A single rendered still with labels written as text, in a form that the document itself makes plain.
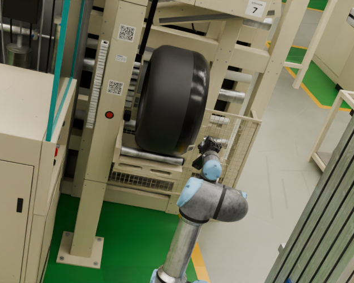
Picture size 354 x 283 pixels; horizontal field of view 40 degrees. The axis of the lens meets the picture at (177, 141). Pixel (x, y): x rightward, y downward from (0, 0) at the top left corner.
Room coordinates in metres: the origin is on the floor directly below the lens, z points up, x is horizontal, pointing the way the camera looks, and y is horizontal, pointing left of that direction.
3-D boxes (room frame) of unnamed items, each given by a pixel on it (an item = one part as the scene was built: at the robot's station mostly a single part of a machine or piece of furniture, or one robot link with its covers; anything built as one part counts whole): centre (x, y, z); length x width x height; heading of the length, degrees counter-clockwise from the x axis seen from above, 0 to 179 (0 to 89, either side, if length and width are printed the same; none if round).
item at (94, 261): (2.20, 0.38, 0.01); 0.27 x 0.27 x 0.02; 11
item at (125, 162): (2.13, 0.11, 0.84); 0.36 x 0.09 x 0.06; 101
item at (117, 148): (2.24, 0.31, 0.90); 0.40 x 0.03 x 0.10; 11
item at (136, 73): (2.60, 0.42, 1.05); 0.20 x 0.15 x 0.30; 101
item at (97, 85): (2.16, 0.46, 1.19); 0.05 x 0.04 x 0.48; 11
